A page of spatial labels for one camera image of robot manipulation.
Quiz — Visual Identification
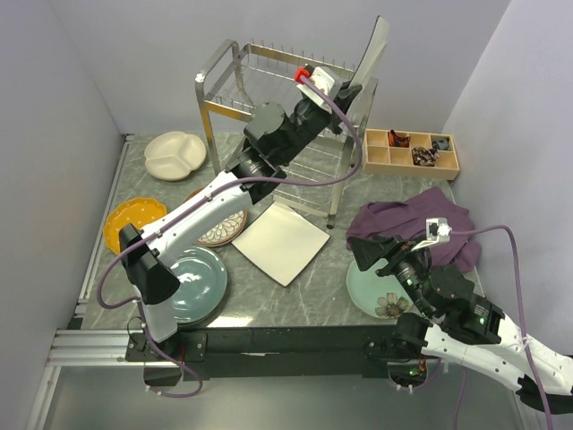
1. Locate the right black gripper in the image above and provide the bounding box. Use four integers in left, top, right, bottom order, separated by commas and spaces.
345, 232, 432, 316

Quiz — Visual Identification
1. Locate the light green plate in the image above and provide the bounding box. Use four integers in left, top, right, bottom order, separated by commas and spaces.
346, 259, 413, 320

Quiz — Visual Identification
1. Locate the white square plate black rim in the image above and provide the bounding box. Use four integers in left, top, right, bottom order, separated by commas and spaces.
349, 15, 389, 96

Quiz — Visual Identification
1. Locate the cream square plate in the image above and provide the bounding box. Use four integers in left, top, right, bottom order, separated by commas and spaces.
232, 202, 330, 287

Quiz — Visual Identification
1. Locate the floral patterned plate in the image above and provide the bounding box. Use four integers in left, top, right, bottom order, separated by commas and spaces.
199, 210, 249, 248
183, 187, 248, 245

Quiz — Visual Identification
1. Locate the dark teal round plate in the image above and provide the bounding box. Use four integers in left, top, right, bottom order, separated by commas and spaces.
171, 245, 227, 315

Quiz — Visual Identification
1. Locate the cream divided plate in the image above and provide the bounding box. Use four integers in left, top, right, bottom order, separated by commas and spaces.
144, 132, 207, 182

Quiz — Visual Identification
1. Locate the orange dotted scalloped plate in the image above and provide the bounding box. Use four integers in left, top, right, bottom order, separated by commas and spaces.
102, 197, 167, 254

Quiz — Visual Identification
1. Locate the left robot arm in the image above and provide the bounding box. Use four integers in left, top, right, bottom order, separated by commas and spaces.
119, 83, 362, 360

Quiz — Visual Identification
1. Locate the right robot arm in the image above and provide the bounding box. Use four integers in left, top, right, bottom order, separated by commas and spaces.
348, 236, 572, 415

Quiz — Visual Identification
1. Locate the steel dish rack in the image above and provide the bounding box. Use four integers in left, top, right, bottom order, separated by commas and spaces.
195, 39, 378, 228

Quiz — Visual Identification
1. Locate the purple cloth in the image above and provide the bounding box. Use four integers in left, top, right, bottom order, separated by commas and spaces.
346, 187, 481, 273

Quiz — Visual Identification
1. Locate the orange black item in tray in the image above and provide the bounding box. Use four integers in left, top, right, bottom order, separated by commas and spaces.
389, 130, 411, 148

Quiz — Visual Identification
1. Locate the wooden compartment tray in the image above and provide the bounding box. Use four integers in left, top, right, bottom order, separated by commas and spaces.
363, 129, 460, 181

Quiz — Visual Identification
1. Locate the patterned cloth item in tray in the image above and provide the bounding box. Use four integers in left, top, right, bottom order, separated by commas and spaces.
412, 147, 440, 167

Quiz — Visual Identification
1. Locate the grey item in tray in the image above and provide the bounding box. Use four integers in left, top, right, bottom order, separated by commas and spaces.
432, 137, 451, 151

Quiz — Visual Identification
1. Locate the black base beam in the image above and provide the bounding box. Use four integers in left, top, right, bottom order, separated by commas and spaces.
124, 324, 444, 387

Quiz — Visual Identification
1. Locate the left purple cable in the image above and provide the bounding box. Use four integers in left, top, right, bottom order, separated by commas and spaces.
96, 75, 363, 400

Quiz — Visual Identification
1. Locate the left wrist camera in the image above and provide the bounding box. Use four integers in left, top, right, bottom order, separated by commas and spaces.
295, 65, 344, 114

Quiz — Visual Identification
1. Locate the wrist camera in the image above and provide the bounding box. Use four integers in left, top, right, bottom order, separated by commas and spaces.
412, 218, 452, 251
295, 65, 344, 114

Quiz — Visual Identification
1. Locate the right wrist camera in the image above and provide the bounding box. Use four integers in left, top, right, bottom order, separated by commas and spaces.
412, 218, 452, 251

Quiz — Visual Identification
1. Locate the aluminium rail frame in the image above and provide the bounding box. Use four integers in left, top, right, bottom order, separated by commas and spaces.
26, 133, 190, 429

